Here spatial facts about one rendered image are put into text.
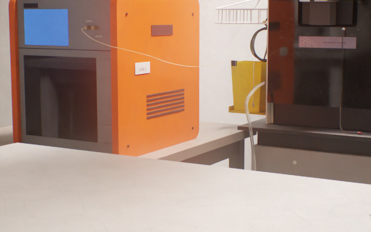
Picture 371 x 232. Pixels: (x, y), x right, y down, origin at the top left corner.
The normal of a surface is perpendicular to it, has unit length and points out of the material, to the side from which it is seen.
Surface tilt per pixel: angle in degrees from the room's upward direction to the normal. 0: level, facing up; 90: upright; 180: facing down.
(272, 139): 90
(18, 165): 0
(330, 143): 90
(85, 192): 0
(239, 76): 93
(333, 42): 90
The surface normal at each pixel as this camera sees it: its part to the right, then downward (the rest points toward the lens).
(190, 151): 0.86, 0.07
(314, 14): -0.50, 0.13
